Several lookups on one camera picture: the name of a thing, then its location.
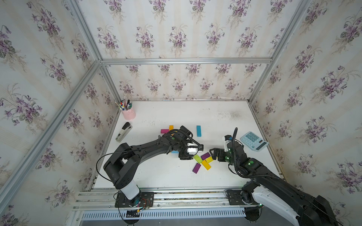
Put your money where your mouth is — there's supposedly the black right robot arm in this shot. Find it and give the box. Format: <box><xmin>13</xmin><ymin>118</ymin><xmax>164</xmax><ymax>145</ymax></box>
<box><xmin>209</xmin><ymin>141</ymin><xmax>342</xmax><ymax>226</ymax></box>

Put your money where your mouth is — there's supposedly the purple wooden block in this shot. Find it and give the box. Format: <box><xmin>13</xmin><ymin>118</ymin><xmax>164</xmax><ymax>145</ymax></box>
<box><xmin>192</xmin><ymin>163</ymin><xmax>201</xmax><ymax>174</ymax></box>

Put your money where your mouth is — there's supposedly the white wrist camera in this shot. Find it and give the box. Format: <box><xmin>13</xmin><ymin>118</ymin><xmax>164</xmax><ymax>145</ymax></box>
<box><xmin>186</xmin><ymin>143</ymin><xmax>199</xmax><ymax>155</ymax></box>
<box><xmin>224</xmin><ymin>135</ymin><xmax>232</xmax><ymax>152</ymax></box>

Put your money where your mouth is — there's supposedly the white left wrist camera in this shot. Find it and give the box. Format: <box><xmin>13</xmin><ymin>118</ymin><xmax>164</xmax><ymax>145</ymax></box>
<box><xmin>186</xmin><ymin>143</ymin><xmax>199</xmax><ymax>155</ymax></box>

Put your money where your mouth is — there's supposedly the yellow block near right arm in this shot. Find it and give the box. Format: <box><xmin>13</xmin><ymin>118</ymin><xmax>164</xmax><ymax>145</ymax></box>
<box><xmin>201</xmin><ymin>160</ymin><xmax>211</xmax><ymax>170</ymax></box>

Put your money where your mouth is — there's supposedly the black and white stapler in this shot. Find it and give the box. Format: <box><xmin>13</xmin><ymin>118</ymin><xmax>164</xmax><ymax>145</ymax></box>
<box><xmin>116</xmin><ymin>122</ymin><xmax>133</xmax><ymax>143</ymax></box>

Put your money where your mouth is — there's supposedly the teal wooden block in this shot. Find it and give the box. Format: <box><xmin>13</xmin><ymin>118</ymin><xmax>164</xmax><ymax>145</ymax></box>
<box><xmin>196</xmin><ymin>125</ymin><xmax>202</xmax><ymax>137</ymax></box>

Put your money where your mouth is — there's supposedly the lemon yellow block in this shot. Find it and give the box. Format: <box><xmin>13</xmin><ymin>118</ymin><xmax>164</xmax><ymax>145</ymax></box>
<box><xmin>206</xmin><ymin>157</ymin><xmax>213</xmax><ymax>163</ymax></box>

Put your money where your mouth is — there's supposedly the light blue calculator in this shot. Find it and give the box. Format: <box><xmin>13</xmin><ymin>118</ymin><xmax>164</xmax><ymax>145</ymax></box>
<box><xmin>240</xmin><ymin>131</ymin><xmax>269</xmax><ymax>152</ymax></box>

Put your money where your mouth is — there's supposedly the green wooden block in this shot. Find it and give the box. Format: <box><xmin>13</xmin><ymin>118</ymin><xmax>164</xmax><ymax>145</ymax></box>
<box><xmin>193</xmin><ymin>154</ymin><xmax>203</xmax><ymax>164</ymax></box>

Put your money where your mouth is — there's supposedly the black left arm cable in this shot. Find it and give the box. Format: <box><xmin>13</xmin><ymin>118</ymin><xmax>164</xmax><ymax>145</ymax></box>
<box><xmin>166</xmin><ymin>128</ymin><xmax>204</xmax><ymax>150</ymax></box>

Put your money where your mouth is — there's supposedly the aluminium front rail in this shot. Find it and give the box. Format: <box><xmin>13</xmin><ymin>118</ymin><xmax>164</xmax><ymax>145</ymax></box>
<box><xmin>72</xmin><ymin>187</ymin><xmax>309</xmax><ymax>211</ymax></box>

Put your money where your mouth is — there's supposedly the small purple block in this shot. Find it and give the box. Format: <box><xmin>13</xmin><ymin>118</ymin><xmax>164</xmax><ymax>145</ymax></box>
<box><xmin>201</xmin><ymin>153</ymin><xmax>211</xmax><ymax>160</ymax></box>

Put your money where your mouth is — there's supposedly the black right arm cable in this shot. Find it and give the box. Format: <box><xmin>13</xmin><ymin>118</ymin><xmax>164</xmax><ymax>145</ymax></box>
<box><xmin>231</xmin><ymin>127</ymin><xmax>239</xmax><ymax>153</ymax></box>

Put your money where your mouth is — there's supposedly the pink metal pen bucket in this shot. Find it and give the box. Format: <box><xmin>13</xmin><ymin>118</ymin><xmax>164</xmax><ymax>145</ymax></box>
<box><xmin>122</xmin><ymin>109</ymin><xmax>136</xmax><ymax>121</ymax></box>

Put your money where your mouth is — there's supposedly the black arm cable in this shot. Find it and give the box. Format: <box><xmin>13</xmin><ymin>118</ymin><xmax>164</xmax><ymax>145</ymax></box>
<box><xmin>231</xmin><ymin>127</ymin><xmax>239</xmax><ymax>153</ymax></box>
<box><xmin>166</xmin><ymin>128</ymin><xmax>204</xmax><ymax>150</ymax></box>

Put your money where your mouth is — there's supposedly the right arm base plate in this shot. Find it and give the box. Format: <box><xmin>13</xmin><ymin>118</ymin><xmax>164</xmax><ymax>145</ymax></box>
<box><xmin>225</xmin><ymin>189</ymin><xmax>263</xmax><ymax>206</ymax></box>

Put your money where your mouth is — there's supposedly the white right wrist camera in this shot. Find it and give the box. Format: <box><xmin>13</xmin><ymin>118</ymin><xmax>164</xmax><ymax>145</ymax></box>
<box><xmin>224</xmin><ymin>135</ymin><xmax>232</xmax><ymax>152</ymax></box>

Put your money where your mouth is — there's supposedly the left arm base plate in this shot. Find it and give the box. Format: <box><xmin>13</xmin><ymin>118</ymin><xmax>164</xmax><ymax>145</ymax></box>
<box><xmin>115</xmin><ymin>190</ymin><xmax>155</xmax><ymax>208</ymax></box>

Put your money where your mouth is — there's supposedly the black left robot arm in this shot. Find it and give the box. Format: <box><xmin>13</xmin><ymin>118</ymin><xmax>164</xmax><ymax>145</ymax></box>
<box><xmin>95</xmin><ymin>126</ymin><xmax>204</xmax><ymax>203</ymax></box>

